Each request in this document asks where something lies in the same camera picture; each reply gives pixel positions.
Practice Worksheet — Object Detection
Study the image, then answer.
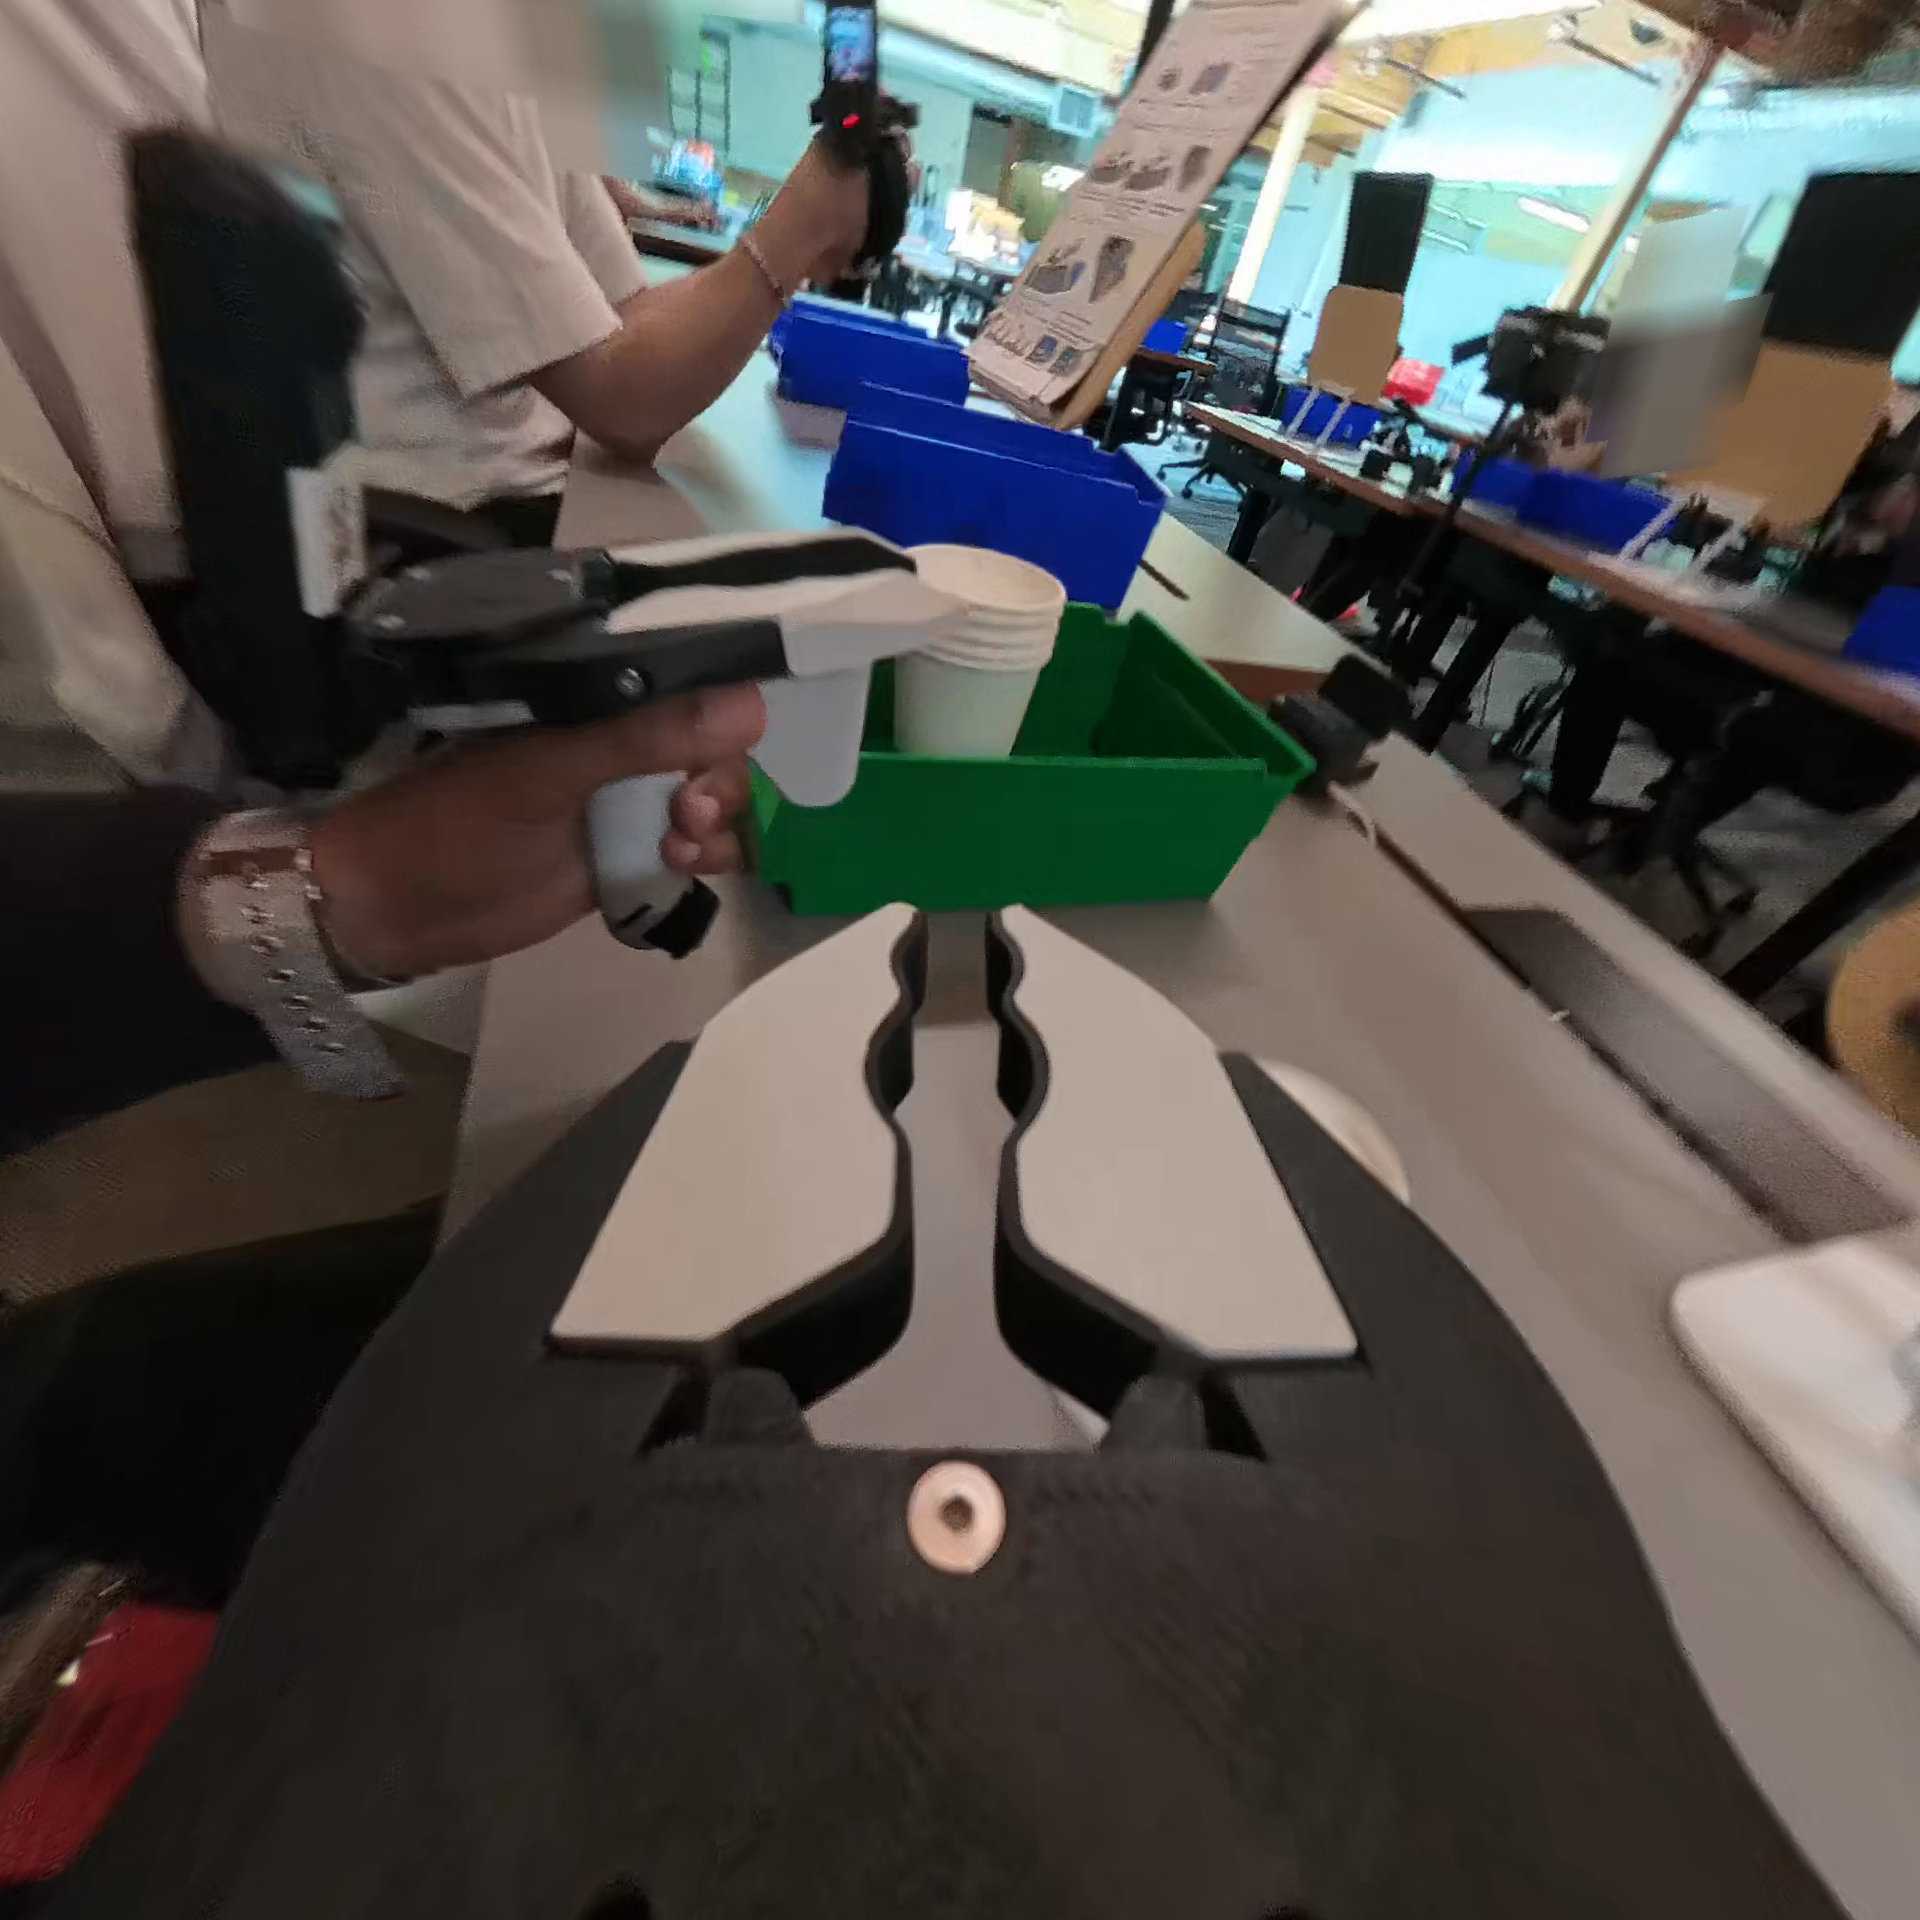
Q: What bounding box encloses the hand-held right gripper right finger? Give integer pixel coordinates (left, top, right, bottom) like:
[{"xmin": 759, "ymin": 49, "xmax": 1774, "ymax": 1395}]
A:
[{"xmin": 987, "ymin": 903, "xmax": 1368, "ymax": 1414}]

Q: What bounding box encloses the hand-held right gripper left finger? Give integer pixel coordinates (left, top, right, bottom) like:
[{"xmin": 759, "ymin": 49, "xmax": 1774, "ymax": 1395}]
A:
[{"xmin": 546, "ymin": 903, "xmax": 929, "ymax": 1408}]

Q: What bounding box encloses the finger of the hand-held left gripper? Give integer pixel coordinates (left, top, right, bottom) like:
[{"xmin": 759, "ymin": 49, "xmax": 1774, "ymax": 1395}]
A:
[
  {"xmin": 603, "ymin": 574, "xmax": 967, "ymax": 810},
  {"xmin": 603, "ymin": 528, "xmax": 922, "ymax": 592}
]

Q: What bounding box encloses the nested stack of paper cups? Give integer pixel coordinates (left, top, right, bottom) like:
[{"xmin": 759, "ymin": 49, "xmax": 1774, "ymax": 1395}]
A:
[{"xmin": 891, "ymin": 544, "xmax": 1070, "ymax": 761}]

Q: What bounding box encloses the green plastic bin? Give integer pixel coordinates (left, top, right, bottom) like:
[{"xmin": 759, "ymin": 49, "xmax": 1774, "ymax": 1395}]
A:
[{"xmin": 748, "ymin": 598, "xmax": 1321, "ymax": 920}]

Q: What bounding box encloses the another person's forearm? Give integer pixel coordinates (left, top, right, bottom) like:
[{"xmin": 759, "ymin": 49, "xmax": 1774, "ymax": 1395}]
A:
[{"xmin": 534, "ymin": 158, "xmax": 819, "ymax": 458}]

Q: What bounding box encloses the grey desk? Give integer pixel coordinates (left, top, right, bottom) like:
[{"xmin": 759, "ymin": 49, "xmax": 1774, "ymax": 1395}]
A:
[{"xmin": 451, "ymin": 720, "xmax": 1920, "ymax": 1920}]

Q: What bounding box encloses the person's left hand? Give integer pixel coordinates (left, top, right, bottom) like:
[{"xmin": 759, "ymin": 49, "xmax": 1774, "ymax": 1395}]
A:
[{"xmin": 305, "ymin": 680, "xmax": 774, "ymax": 987}]

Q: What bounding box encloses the wood-edged grey table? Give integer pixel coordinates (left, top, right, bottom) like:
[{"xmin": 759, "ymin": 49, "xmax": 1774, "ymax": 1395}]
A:
[{"xmin": 556, "ymin": 382, "xmax": 1354, "ymax": 706}]

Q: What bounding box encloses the blue plastic bin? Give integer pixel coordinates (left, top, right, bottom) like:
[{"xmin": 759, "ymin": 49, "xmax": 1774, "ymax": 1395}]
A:
[
  {"xmin": 823, "ymin": 382, "xmax": 1169, "ymax": 613},
  {"xmin": 768, "ymin": 296, "xmax": 975, "ymax": 413},
  {"xmin": 1448, "ymin": 449, "xmax": 1681, "ymax": 552}
]

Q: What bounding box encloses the silver mesh wristwatch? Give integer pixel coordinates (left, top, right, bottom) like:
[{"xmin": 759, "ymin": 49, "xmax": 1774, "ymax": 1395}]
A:
[{"xmin": 176, "ymin": 807, "xmax": 409, "ymax": 1103}]

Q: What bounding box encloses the wooden document stand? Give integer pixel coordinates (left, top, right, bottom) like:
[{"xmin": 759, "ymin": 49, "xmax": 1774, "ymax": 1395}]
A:
[{"xmin": 967, "ymin": 0, "xmax": 1361, "ymax": 432}]

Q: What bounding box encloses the instruction sheet on stand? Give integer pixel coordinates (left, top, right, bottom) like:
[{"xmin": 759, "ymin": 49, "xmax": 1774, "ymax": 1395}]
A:
[{"xmin": 1670, "ymin": 895, "xmax": 1920, "ymax": 1641}]

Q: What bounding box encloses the long wooden table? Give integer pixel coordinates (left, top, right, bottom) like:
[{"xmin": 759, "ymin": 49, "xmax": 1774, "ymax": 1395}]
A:
[{"xmin": 1183, "ymin": 393, "xmax": 1920, "ymax": 744}]

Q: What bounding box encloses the red fabric item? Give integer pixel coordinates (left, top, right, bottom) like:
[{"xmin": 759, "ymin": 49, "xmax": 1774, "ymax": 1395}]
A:
[{"xmin": 0, "ymin": 1602, "xmax": 226, "ymax": 1882}]

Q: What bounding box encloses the small black camera device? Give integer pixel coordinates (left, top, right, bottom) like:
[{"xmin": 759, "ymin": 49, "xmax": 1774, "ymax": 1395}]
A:
[{"xmin": 1275, "ymin": 655, "xmax": 1416, "ymax": 793}]

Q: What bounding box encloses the black tripod camera rig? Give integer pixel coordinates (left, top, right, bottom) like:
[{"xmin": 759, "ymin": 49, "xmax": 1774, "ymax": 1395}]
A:
[{"xmin": 1371, "ymin": 303, "xmax": 1614, "ymax": 706}]

